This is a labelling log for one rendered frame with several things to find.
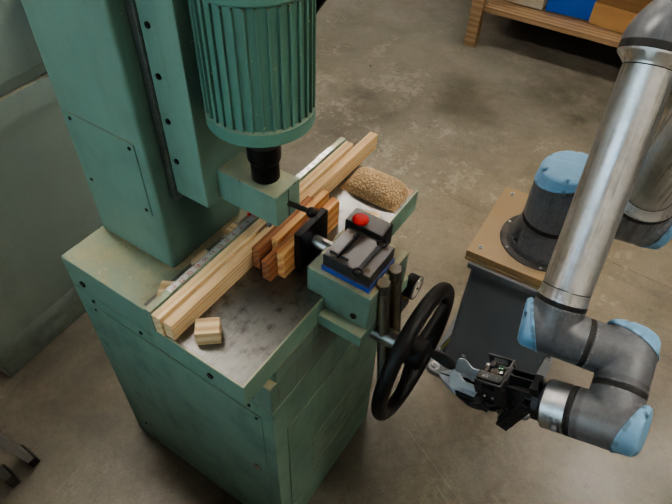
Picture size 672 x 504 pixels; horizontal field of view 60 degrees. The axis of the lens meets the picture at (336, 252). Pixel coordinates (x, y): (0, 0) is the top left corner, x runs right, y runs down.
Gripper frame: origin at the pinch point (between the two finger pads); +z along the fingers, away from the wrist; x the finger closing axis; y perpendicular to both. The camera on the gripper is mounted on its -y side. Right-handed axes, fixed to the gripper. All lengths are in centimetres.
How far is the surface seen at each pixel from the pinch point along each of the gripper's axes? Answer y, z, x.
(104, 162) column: 55, 55, 17
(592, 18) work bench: -25, 53, -284
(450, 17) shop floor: -21, 145, -294
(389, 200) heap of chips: 29.3, 17.5, -18.1
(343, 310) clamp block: 24.5, 11.7, 10.4
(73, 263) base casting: 35, 69, 27
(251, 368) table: 27.1, 16.7, 29.7
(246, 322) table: 29.4, 23.0, 22.9
